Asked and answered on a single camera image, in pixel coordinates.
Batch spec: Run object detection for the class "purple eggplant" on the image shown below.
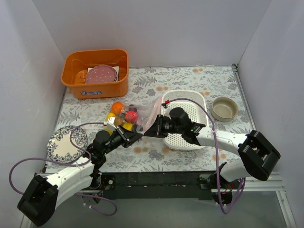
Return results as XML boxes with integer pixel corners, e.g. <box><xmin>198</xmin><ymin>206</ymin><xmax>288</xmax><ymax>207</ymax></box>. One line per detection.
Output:
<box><xmin>128</xmin><ymin>105</ymin><xmax>138</xmax><ymax>113</ymax></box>

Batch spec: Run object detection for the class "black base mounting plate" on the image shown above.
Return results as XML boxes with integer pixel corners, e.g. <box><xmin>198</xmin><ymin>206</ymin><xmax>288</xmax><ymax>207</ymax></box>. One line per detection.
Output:
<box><xmin>97</xmin><ymin>171</ymin><xmax>217</xmax><ymax>200</ymax></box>

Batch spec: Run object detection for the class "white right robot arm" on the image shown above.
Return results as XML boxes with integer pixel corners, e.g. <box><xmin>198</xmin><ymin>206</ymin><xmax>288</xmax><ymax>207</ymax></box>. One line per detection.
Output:
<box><xmin>144</xmin><ymin>107</ymin><xmax>281</xmax><ymax>189</ymax></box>

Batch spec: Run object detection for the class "red apple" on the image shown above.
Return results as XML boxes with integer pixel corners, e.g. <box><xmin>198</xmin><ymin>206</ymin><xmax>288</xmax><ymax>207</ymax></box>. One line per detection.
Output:
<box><xmin>124</xmin><ymin>111</ymin><xmax>138</xmax><ymax>124</ymax></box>

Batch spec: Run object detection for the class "blue floral plate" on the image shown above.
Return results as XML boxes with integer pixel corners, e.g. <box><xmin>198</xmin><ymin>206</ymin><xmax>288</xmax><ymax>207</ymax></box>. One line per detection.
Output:
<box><xmin>47</xmin><ymin>125</ymin><xmax>88</xmax><ymax>163</ymax></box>

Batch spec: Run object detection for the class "aluminium table edge rail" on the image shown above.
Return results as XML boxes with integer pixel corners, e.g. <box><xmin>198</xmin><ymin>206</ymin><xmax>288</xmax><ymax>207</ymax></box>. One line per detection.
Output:
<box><xmin>231</xmin><ymin>64</ymin><xmax>297</xmax><ymax>228</ymax></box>

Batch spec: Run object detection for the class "dark brown chocolate cube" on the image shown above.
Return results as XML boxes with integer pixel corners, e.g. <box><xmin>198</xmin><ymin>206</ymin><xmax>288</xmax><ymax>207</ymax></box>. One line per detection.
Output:
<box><xmin>132</xmin><ymin>124</ymin><xmax>143</xmax><ymax>133</ymax></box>

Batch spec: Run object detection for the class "orange tangerine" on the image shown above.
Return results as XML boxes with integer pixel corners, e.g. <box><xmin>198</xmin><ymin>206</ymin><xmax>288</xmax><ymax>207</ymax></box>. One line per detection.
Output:
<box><xmin>111</xmin><ymin>102</ymin><xmax>124</xmax><ymax>115</ymax></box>

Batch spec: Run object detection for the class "brown kiwi fruit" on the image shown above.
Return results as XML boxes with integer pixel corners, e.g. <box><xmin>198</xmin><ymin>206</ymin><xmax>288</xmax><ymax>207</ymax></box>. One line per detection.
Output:
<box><xmin>114</xmin><ymin>117</ymin><xmax>124</xmax><ymax>126</ymax></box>

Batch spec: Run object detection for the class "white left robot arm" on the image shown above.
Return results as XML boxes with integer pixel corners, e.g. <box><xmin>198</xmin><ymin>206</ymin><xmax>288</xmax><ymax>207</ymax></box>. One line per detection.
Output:
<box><xmin>17</xmin><ymin>126</ymin><xmax>143</xmax><ymax>227</ymax></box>

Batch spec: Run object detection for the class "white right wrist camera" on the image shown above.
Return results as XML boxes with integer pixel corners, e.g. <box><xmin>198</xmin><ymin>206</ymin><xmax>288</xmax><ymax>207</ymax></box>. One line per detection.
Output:
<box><xmin>161</xmin><ymin>101</ymin><xmax>171</xmax><ymax>117</ymax></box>

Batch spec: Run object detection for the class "floral patterned table mat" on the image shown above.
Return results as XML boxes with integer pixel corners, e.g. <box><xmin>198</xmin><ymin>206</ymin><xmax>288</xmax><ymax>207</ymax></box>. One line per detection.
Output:
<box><xmin>55</xmin><ymin>66</ymin><xmax>253</xmax><ymax>172</ymax></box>

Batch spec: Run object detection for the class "orange plastic tub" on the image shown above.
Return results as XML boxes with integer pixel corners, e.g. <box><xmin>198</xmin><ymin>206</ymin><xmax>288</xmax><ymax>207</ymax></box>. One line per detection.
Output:
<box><xmin>61</xmin><ymin>49</ymin><xmax>129</xmax><ymax>99</ymax></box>

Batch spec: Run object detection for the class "white perforated plastic basket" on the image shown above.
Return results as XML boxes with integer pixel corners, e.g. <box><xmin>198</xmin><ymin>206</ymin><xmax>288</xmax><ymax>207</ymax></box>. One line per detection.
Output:
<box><xmin>161</xmin><ymin>90</ymin><xmax>209</xmax><ymax>151</ymax></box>

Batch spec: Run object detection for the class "green lime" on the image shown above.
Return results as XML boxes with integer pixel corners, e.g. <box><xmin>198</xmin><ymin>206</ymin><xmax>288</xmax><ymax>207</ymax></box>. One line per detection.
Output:
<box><xmin>123</xmin><ymin>123</ymin><xmax>133</xmax><ymax>131</ymax></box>

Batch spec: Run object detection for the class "pink polka dot plate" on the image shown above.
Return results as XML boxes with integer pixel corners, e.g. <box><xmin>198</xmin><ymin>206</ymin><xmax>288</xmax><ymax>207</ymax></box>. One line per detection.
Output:
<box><xmin>85</xmin><ymin>65</ymin><xmax>118</xmax><ymax>84</ymax></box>

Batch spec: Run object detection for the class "clear zip top bag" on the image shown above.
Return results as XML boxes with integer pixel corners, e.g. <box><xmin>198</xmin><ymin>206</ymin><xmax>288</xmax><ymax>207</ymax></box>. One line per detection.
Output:
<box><xmin>108</xmin><ymin>97</ymin><xmax>162</xmax><ymax>133</ymax></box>

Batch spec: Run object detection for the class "beige ceramic bowl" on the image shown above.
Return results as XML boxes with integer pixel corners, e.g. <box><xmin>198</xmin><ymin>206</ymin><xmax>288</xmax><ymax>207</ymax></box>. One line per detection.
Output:
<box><xmin>211</xmin><ymin>97</ymin><xmax>238</xmax><ymax>122</ymax></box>

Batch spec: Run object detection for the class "yellow mango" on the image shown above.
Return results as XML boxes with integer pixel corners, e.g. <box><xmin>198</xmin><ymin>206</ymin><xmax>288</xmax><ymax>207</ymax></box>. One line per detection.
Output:
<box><xmin>106</xmin><ymin>113</ymin><xmax>116</xmax><ymax>134</ymax></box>

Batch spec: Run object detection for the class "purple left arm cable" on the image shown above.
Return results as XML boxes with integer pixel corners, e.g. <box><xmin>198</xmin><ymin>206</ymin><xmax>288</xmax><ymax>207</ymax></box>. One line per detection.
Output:
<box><xmin>9</xmin><ymin>122</ymin><xmax>117</xmax><ymax>216</ymax></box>

